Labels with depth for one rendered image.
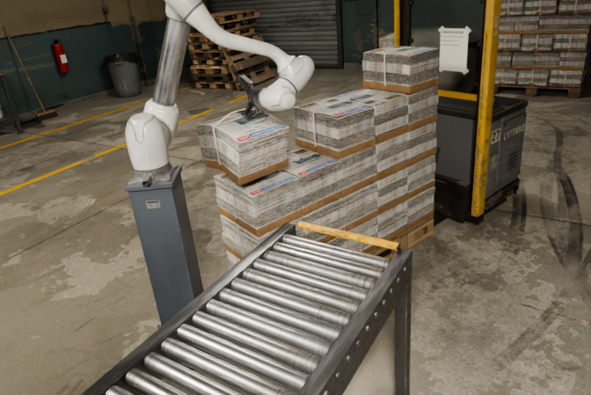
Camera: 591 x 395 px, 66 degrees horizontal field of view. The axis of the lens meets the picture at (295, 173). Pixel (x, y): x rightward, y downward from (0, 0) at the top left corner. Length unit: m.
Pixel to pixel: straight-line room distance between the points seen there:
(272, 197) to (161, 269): 0.61
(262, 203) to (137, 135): 0.66
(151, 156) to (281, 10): 8.43
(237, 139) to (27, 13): 7.16
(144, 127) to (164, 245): 0.54
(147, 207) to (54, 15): 7.31
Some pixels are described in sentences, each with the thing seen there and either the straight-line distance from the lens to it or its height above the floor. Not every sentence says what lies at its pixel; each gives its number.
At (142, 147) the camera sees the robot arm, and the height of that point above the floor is 1.16.
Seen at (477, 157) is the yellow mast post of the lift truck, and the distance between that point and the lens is 3.32.
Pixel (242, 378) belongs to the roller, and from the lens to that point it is 1.31.
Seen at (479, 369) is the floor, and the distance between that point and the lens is 2.48.
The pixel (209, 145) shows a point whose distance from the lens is 2.29.
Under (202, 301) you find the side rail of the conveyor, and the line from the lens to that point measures 1.58.
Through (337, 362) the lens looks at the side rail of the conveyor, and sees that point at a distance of 1.31.
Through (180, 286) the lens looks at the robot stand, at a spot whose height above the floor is 0.47.
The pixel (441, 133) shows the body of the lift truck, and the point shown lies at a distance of 3.61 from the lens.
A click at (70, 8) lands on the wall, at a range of 9.35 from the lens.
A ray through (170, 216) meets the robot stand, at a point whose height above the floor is 0.84.
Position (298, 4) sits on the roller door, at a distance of 10.00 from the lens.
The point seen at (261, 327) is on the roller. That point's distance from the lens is 1.45.
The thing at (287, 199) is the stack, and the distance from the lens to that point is 2.29.
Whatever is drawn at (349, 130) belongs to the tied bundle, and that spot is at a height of 0.97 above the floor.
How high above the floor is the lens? 1.73
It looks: 23 degrees down
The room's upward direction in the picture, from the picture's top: 5 degrees counter-clockwise
